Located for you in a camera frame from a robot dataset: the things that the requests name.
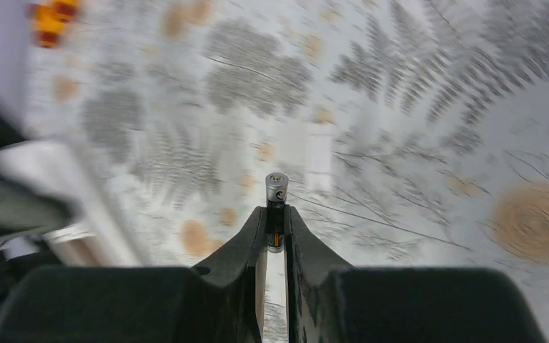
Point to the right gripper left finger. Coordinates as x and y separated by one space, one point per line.
216 300

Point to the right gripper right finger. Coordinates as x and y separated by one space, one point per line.
329 300

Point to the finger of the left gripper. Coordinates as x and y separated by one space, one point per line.
23 212

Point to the small black battery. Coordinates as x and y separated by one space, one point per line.
276 185

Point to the white AC remote control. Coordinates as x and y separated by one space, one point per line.
97 236

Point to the floral patterned table mat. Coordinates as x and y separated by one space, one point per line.
412 132

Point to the orange toy car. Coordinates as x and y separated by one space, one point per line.
51 20

